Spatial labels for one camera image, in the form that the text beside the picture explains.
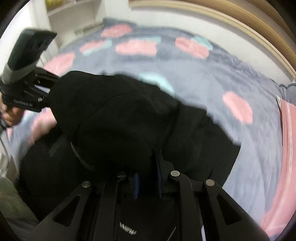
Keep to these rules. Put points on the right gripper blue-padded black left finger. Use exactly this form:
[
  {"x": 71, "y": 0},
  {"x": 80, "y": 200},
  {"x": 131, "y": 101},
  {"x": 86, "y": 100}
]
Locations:
[{"x": 91, "y": 212}]

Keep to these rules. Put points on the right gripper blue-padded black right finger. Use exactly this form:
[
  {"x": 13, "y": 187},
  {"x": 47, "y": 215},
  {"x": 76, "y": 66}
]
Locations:
[{"x": 203, "y": 210}]

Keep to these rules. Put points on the black hooded jacket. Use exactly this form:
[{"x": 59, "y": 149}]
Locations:
[{"x": 107, "y": 126}]

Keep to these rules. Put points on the person's left hand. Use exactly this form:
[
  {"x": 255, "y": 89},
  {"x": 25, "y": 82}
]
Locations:
[{"x": 11, "y": 115}]

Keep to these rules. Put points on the pink folded quilt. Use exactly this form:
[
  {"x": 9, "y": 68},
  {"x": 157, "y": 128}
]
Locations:
[{"x": 283, "y": 205}]

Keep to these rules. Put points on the white bookshelf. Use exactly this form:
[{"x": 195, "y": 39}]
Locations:
[{"x": 71, "y": 20}]

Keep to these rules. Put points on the grey blanket with pink patches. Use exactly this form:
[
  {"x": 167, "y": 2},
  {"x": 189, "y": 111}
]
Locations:
[{"x": 190, "y": 69}]

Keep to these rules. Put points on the grey pillow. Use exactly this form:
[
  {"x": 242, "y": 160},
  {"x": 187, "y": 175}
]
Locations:
[{"x": 288, "y": 93}]

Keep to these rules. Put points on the wooden slatted headboard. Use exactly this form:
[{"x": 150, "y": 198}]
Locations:
[{"x": 239, "y": 18}]

